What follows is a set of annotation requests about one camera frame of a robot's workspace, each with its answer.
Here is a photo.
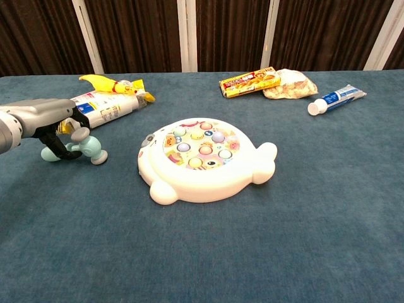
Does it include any grey and black left robot hand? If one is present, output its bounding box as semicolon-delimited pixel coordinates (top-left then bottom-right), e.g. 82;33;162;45
0;98;91;160

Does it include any mint green toy hammer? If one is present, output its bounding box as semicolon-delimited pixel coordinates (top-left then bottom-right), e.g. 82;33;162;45
40;127;109;165

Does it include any white whack-a-mole toy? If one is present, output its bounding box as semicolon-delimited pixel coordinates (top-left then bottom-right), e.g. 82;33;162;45
137;117;278;206

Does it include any white and yellow snack package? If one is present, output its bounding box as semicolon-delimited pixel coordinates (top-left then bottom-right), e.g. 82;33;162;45
55;85;156;135

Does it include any dark brown curtain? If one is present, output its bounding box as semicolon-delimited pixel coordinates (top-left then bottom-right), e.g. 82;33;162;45
0;0;404;78

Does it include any yellow curry box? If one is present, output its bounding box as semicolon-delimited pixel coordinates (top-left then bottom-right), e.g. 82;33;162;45
218;66;282;99

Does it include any blue velvet table cloth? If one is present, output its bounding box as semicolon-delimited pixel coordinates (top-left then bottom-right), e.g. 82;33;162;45
0;69;404;303

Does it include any clear bag of snacks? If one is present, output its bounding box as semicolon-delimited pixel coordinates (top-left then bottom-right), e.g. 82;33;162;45
262;68;319;100

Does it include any white and blue toothpaste tube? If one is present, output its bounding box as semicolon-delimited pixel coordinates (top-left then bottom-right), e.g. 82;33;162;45
307;83;367;117

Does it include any white slanted frame post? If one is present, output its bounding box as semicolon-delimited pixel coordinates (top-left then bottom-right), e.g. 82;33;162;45
71;0;105;75

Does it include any white double frame post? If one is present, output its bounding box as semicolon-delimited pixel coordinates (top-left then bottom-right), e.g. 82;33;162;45
176;0;198;73

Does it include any white narrow frame post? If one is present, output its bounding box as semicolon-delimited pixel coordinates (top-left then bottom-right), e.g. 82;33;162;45
260;0;281;70

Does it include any white wide frame post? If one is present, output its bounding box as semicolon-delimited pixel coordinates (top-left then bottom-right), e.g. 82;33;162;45
363;0;404;71

